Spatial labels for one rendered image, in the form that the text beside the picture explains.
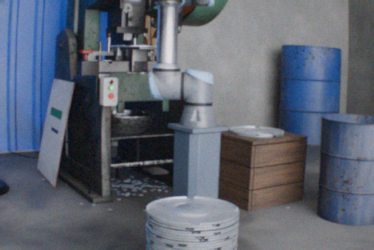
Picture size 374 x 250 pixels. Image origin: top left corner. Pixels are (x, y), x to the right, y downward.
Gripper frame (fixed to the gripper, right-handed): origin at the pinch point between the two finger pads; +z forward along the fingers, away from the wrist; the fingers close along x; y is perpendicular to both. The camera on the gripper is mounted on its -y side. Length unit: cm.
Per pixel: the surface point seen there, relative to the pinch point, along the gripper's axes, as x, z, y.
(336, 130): -97, -6, 38
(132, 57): 1.5, 8.2, -14.5
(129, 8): 19.4, -13.0, -13.8
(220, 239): -134, 3, -51
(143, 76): -8.6, 14.5, -10.9
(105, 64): 2.8, 13.2, -28.8
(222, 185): -59, 51, 19
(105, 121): -22, 32, -35
